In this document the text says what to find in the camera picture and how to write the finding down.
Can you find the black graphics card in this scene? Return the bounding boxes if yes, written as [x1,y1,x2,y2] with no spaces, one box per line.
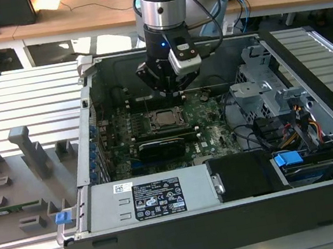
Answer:
[136,134,188,166]

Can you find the black plastic shroud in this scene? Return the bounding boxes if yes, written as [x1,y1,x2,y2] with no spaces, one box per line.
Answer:
[205,146,292,205]

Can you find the metal locking lever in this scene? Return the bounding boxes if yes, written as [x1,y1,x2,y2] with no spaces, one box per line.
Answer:
[142,96,153,118]

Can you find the silver CPU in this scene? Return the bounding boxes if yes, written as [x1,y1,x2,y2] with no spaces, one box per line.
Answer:
[154,109,179,127]

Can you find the black wire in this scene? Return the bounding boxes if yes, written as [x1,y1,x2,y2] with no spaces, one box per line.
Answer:
[218,89,267,156]

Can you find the blue expansion slot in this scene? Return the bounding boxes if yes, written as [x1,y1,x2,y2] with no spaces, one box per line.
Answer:
[130,161,146,174]

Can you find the red wire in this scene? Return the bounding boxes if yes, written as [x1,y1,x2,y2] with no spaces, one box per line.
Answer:
[285,118,324,151]

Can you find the hard disk in blue carrier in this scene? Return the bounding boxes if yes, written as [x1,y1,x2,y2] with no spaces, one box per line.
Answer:
[271,142,333,191]

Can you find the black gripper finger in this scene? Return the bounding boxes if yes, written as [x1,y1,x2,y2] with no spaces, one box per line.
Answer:
[167,69,204,97]
[134,59,172,102]

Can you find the metal socket cover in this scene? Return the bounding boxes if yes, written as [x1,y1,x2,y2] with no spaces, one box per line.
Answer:
[147,104,189,133]

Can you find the green RAM stick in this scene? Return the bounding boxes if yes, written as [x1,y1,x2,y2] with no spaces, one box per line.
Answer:
[0,200,42,218]

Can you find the silver metal drive cage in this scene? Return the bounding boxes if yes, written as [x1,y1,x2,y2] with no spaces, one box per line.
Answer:
[221,41,286,129]

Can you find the black RAM slot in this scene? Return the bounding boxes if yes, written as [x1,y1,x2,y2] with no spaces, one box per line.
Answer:
[126,93,185,110]
[128,88,183,105]
[130,126,200,144]
[131,130,201,148]

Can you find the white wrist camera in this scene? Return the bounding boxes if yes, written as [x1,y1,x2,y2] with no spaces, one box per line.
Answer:
[166,34,203,77]

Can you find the blue plastic latch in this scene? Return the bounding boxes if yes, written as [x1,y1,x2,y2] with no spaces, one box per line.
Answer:
[54,211,71,227]

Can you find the grey parts rack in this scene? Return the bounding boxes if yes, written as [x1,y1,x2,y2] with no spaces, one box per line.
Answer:
[0,117,91,246]

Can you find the yellow wire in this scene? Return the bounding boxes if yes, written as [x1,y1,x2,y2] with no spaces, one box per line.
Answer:
[278,132,300,149]

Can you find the CPU socket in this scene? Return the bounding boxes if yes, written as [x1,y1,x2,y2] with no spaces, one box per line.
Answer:
[144,103,190,135]

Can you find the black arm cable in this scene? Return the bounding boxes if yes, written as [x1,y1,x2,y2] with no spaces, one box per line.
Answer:
[130,0,229,70]

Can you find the silver power supply with label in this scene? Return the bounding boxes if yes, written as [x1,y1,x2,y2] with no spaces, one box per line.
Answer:
[68,163,227,236]

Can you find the blue cable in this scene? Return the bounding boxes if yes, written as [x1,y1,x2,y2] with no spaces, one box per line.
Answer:
[228,0,255,34]

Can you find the black PC case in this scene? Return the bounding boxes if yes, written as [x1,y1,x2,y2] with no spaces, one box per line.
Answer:
[25,13,333,249]

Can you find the green motherboard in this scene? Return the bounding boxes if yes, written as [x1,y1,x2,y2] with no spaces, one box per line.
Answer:
[91,83,247,183]

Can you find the orange wire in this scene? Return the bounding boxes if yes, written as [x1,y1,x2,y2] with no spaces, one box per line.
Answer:
[292,101,321,140]

